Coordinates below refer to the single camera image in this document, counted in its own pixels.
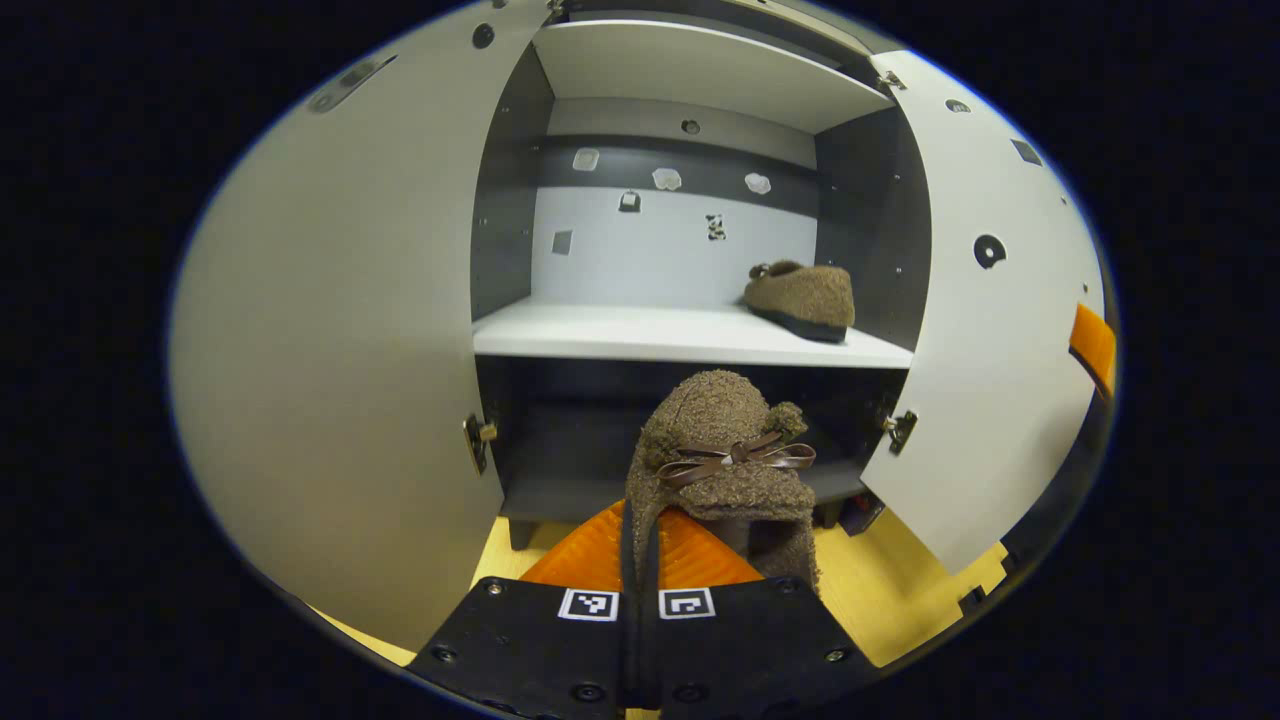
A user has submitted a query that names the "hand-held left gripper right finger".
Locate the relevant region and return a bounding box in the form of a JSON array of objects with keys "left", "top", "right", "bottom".
[{"left": 640, "top": 505, "right": 883, "bottom": 720}]

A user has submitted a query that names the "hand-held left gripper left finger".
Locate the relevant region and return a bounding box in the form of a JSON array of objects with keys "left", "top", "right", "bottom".
[{"left": 405, "top": 500, "right": 641, "bottom": 720}]

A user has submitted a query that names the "white door with earphone sticker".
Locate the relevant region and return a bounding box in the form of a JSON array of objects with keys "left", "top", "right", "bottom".
[{"left": 858, "top": 48, "right": 1108, "bottom": 578}]

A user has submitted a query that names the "brown fuzzy shoe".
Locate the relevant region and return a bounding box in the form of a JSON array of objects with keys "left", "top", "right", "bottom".
[
  {"left": 624, "top": 369, "right": 823, "bottom": 603},
  {"left": 741, "top": 259, "right": 858, "bottom": 345}
]

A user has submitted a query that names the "white shoe cabinet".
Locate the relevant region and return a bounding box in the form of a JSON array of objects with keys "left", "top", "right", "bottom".
[{"left": 468, "top": 0, "right": 934, "bottom": 553}]

